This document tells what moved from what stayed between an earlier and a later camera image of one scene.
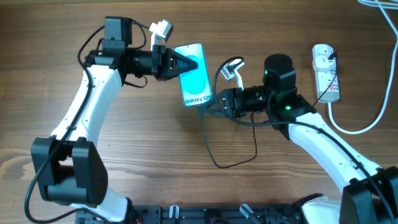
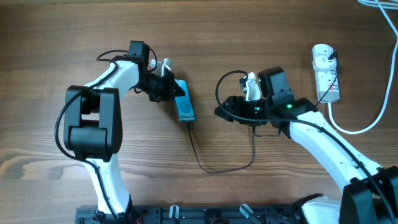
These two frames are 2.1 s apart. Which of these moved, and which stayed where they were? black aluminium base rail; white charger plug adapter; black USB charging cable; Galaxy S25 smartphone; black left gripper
Moved: black left gripper; black USB charging cable; Galaxy S25 smartphone
Stayed: white charger plug adapter; black aluminium base rail
